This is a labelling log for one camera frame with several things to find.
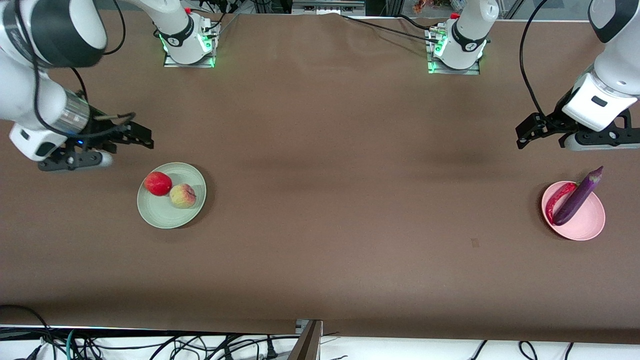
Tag red apple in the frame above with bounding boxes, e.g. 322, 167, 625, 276
144, 171, 173, 197

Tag purple eggplant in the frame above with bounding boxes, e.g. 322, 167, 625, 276
552, 166, 604, 227

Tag yellow-pink peach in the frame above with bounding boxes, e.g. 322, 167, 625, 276
169, 183, 197, 209

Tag red chili pepper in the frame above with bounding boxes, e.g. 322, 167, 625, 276
545, 182, 578, 224

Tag pale green round plate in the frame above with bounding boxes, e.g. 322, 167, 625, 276
137, 162, 207, 230

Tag pink round plate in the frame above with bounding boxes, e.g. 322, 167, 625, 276
541, 180, 606, 242

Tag brown table cover sheet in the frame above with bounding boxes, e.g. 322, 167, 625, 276
0, 7, 640, 345

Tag grey background device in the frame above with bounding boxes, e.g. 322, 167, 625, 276
291, 0, 367, 16

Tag brown wooden board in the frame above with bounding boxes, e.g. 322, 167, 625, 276
287, 320, 324, 360

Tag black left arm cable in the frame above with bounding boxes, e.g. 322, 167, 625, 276
519, 0, 551, 118

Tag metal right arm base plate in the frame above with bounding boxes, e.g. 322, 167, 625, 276
163, 22, 218, 69

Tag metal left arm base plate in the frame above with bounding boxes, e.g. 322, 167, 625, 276
426, 27, 482, 76

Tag short black table cable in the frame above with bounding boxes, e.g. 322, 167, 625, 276
397, 14, 438, 31

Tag thick black looped cable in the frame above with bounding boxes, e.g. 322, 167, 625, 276
0, 304, 58, 360

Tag long black table cable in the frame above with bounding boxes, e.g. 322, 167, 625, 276
341, 15, 436, 42

